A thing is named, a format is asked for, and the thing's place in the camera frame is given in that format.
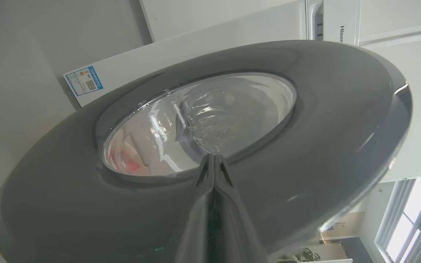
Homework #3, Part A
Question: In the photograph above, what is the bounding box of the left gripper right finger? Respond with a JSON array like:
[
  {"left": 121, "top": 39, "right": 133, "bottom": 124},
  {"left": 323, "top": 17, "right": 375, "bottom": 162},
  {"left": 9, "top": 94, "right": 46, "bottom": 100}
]
[{"left": 214, "top": 155, "right": 266, "bottom": 263}]

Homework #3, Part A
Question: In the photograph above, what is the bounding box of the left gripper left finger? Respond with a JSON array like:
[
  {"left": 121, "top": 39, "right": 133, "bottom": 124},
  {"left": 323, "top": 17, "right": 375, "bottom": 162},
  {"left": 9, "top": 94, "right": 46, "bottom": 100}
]
[{"left": 174, "top": 155, "right": 215, "bottom": 263}]

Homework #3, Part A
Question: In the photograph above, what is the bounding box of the white front-load washing machine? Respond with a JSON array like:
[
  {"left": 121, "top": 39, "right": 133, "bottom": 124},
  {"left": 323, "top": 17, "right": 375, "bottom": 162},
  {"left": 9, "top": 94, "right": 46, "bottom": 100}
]
[{"left": 63, "top": 0, "right": 361, "bottom": 110}]

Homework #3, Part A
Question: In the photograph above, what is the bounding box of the dark round glass washer door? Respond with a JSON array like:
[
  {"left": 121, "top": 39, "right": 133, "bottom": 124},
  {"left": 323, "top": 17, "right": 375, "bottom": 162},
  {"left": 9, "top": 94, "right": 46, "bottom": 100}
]
[{"left": 0, "top": 39, "right": 414, "bottom": 263}]

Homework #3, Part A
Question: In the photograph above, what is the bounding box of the blue energy label sticker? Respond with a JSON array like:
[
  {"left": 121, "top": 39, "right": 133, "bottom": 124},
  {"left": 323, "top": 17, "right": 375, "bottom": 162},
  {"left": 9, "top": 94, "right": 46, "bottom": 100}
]
[{"left": 64, "top": 66, "right": 104, "bottom": 96}]

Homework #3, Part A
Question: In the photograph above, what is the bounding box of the red garment with white stripes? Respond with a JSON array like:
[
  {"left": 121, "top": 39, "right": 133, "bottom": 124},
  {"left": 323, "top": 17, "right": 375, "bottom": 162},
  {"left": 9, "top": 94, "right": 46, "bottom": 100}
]
[{"left": 110, "top": 141, "right": 143, "bottom": 175}]

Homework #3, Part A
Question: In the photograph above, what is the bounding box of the window with white frame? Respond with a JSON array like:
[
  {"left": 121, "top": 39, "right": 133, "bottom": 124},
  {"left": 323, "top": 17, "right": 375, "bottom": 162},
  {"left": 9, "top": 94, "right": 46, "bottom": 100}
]
[{"left": 374, "top": 175, "right": 421, "bottom": 263}]

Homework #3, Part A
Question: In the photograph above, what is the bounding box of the green leafy plant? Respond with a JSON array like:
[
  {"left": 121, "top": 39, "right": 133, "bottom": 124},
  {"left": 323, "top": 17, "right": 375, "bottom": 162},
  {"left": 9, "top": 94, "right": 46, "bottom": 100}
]
[{"left": 274, "top": 247, "right": 321, "bottom": 263}]

